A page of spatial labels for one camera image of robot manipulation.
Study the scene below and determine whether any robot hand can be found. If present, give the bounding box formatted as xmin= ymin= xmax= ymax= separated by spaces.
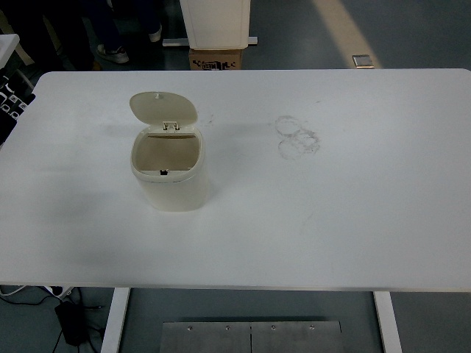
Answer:
xmin=0 ymin=73 xmax=37 ymax=146

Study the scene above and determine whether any grey floor socket plate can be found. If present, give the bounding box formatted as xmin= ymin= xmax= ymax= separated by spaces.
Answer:
xmin=351 ymin=54 xmax=376 ymax=69

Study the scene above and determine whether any white table leg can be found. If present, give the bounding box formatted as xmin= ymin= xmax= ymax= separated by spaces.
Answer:
xmin=372 ymin=291 xmax=404 ymax=353
xmin=99 ymin=288 xmax=131 ymax=353

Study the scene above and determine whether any grey metal plate with screws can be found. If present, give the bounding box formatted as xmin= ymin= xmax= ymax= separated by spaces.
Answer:
xmin=161 ymin=321 xmax=344 ymax=353

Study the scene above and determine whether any white side table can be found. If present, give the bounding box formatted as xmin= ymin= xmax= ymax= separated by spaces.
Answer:
xmin=0 ymin=34 xmax=21 ymax=69

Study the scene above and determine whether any small cream trash bin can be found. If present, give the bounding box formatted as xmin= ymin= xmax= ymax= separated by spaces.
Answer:
xmin=128 ymin=90 xmax=210 ymax=213

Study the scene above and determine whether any black power adapter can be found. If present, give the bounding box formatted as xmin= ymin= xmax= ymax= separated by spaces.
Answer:
xmin=54 ymin=300 xmax=87 ymax=347

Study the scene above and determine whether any large white plastic container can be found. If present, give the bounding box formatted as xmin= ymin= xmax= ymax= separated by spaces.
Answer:
xmin=179 ymin=0 xmax=252 ymax=50

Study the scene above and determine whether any black cable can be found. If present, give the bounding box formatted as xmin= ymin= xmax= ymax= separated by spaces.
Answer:
xmin=0 ymin=286 xmax=105 ymax=353

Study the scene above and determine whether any brown printed cardboard box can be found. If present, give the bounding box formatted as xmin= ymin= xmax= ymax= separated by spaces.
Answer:
xmin=188 ymin=47 xmax=244 ymax=71

